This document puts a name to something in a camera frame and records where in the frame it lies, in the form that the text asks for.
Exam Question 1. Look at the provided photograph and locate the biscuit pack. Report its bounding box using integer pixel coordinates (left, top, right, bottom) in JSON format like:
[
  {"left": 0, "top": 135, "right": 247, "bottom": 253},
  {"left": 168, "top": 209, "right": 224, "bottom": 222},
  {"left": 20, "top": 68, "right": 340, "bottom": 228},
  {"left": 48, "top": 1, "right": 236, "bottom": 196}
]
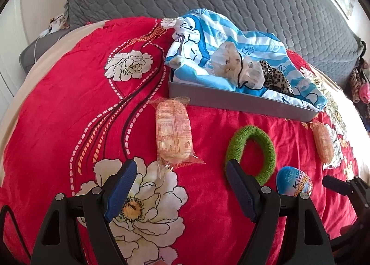
[
  {"left": 150, "top": 97, "right": 204, "bottom": 171},
  {"left": 309, "top": 121, "right": 334, "bottom": 164}
]

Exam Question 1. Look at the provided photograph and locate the red blue surprise egg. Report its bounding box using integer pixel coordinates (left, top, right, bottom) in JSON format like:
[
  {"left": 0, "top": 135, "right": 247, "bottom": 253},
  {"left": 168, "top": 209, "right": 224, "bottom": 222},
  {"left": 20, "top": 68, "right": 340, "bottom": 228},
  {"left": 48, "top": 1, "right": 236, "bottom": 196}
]
[{"left": 276, "top": 166, "right": 313, "bottom": 197}]

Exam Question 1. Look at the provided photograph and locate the green fuzzy scrunchie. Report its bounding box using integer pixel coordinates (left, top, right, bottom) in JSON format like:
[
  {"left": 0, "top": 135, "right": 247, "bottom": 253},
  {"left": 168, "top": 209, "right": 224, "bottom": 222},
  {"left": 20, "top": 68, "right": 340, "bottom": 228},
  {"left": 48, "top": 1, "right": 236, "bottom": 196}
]
[{"left": 225, "top": 125, "right": 277, "bottom": 186}]

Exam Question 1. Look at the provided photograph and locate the leopard print scrunchie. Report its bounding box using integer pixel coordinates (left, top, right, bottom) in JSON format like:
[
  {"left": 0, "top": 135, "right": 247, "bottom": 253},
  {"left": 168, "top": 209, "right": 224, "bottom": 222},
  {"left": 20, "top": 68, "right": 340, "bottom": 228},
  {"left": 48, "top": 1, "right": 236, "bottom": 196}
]
[{"left": 258, "top": 60, "right": 294, "bottom": 97}]

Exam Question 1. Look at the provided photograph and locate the sheer white scrunchie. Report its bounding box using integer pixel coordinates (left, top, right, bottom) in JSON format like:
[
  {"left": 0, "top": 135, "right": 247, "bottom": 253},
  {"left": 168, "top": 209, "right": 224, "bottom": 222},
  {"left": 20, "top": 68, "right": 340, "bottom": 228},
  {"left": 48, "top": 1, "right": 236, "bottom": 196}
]
[{"left": 210, "top": 42, "right": 265, "bottom": 90}]

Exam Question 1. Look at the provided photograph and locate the clutter beside bed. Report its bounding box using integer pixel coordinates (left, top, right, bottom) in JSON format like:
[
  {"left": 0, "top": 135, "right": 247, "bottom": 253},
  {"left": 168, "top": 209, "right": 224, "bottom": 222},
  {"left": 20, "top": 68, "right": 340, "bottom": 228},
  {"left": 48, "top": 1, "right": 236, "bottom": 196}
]
[{"left": 345, "top": 40, "right": 369, "bottom": 134}]

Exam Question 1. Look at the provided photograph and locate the red floral bed quilt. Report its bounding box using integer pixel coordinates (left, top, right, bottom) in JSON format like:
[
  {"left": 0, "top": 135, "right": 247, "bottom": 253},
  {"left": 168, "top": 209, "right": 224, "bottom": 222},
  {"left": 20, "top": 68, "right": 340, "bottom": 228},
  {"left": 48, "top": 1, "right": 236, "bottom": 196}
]
[{"left": 1, "top": 18, "right": 369, "bottom": 264}]

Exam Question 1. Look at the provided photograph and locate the grey shallow tray box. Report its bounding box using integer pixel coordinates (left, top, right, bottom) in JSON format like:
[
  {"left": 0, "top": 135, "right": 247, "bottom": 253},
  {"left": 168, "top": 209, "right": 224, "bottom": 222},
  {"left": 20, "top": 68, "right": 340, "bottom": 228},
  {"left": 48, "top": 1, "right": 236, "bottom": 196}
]
[{"left": 169, "top": 71, "right": 318, "bottom": 122}]

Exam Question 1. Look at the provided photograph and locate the grey bedside stool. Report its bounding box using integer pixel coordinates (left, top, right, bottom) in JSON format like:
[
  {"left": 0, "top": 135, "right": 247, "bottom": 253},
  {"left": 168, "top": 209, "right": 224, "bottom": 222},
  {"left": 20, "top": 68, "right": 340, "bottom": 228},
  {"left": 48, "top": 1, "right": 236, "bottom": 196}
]
[{"left": 19, "top": 28, "right": 71, "bottom": 75}]

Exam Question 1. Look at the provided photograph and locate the grey quilted headboard cover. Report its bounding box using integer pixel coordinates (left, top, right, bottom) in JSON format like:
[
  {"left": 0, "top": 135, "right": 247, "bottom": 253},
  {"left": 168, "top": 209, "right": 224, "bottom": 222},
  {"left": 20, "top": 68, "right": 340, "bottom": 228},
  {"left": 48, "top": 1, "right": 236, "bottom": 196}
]
[{"left": 65, "top": 0, "right": 367, "bottom": 87}]

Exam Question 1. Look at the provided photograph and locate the white wardrobe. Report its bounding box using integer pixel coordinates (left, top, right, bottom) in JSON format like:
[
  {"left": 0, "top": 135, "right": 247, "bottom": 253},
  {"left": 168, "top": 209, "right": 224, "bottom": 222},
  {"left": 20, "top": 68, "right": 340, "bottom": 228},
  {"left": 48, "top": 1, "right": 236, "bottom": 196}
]
[{"left": 0, "top": 0, "right": 28, "bottom": 116}]

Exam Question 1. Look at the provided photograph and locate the blue striped cartoon cloth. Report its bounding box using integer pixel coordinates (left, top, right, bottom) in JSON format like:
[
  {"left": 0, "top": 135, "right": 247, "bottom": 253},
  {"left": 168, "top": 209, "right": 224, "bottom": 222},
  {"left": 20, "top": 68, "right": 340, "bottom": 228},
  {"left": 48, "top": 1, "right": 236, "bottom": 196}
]
[{"left": 166, "top": 9, "right": 327, "bottom": 111}]

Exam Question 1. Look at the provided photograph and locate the black cable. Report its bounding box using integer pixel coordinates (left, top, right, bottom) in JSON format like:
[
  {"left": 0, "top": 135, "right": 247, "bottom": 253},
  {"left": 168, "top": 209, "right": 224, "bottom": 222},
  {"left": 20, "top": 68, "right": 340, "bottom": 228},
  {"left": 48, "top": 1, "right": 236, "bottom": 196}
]
[{"left": 0, "top": 204, "right": 31, "bottom": 259}]

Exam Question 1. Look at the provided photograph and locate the white charger cable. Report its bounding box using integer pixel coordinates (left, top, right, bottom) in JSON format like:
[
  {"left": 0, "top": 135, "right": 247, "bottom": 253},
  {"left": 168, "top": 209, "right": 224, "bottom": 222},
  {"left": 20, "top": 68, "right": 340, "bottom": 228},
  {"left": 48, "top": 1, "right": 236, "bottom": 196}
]
[{"left": 33, "top": 15, "right": 69, "bottom": 64}]

